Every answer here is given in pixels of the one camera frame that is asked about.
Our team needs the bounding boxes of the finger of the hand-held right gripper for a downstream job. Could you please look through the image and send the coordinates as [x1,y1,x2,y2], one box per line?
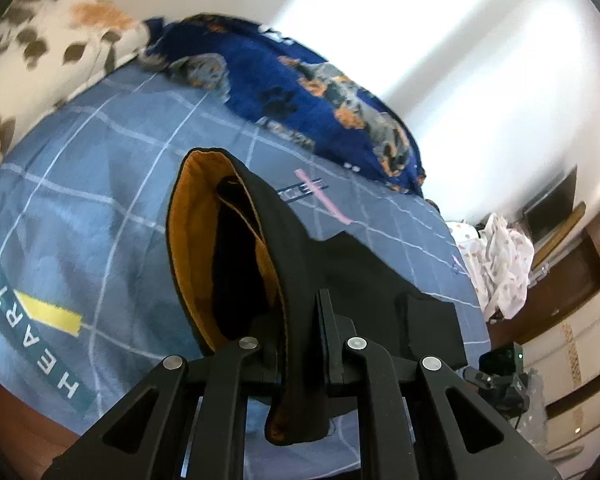
[462,366,496,392]

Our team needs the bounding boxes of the dark flat screen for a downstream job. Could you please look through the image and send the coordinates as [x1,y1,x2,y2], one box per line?
[522,167,579,247]

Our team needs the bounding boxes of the brown wooden cabinet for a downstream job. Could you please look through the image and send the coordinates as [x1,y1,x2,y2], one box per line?
[485,202,600,346]

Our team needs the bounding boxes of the white drawer unit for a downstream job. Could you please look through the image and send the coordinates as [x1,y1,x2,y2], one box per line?
[522,280,600,458]

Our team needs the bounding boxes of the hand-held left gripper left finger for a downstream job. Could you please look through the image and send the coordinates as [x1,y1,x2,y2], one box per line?
[42,310,287,480]

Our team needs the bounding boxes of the white floral pillow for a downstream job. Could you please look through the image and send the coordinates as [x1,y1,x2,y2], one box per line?
[0,0,153,188]

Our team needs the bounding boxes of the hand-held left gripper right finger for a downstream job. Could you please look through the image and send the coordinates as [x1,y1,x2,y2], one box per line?
[317,289,563,480]

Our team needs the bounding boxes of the blue plaid bed sheet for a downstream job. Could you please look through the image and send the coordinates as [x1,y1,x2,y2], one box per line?
[0,62,491,466]

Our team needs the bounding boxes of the black pants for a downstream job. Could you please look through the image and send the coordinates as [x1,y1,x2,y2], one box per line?
[166,147,468,447]

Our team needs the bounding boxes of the white patterned crumpled cloth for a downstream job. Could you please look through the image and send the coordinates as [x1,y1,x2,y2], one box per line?
[450,212,536,323]

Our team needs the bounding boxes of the blue dog print blanket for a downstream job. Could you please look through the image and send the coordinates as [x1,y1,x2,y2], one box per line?
[140,12,427,196]

